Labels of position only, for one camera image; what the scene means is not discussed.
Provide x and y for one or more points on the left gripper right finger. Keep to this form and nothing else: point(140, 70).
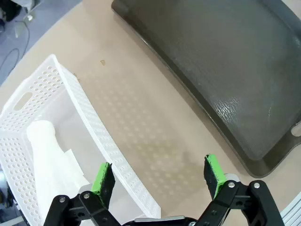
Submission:
point(214, 179)

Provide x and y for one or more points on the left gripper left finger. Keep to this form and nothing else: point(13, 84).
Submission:
point(103, 188)

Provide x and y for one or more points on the white perforated plastic basket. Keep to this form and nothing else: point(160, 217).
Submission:
point(77, 94)

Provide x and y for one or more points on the white plastic conical flask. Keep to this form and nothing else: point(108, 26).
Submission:
point(47, 153)

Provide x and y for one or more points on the white paper label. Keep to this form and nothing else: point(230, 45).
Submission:
point(75, 169)

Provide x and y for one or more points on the aluminium profile mounting frame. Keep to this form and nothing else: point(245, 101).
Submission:
point(294, 214)

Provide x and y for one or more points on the dark brown plastic tray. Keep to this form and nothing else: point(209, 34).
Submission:
point(223, 70)

